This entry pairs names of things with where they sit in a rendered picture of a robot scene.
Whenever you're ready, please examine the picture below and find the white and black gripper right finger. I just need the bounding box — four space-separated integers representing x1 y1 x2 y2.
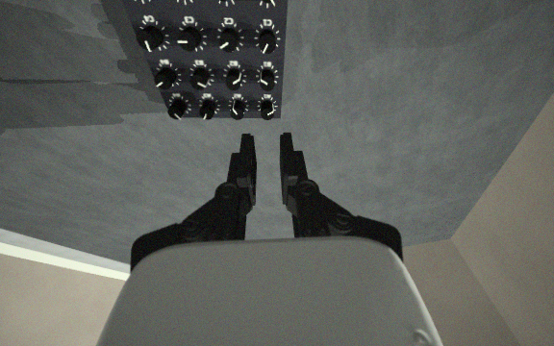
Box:
280 133 403 263

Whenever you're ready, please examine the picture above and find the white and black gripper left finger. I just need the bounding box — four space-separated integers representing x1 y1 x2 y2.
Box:
130 134 257 273

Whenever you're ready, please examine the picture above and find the black knob box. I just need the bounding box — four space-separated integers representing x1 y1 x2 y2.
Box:
121 0 288 120

